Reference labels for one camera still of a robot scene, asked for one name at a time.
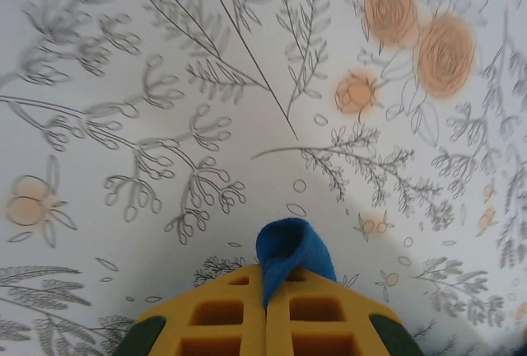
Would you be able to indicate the floral print table mat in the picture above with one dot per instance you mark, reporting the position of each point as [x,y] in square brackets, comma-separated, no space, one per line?
[164,84]

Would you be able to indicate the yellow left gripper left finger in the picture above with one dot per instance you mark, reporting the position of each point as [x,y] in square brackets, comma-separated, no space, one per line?
[173,315]

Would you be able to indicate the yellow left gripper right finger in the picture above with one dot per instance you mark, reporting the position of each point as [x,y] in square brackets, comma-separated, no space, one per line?
[358,315]

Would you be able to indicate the blue t-shirt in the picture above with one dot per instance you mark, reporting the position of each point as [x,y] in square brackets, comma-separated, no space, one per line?
[288,244]

